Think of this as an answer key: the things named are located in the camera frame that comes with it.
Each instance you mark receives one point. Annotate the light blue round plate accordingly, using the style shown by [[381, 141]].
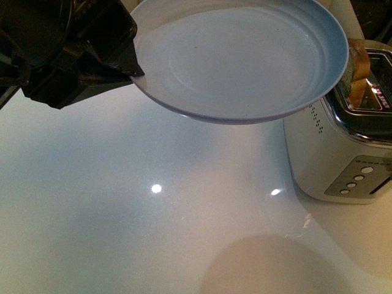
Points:
[[238, 62]]

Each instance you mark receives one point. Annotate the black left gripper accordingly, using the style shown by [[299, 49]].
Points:
[[62, 52]]

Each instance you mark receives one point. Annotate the white silver toaster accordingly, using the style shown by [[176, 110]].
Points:
[[343, 154]]

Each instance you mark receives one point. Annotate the slice of brown bread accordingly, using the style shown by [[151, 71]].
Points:
[[353, 81]]

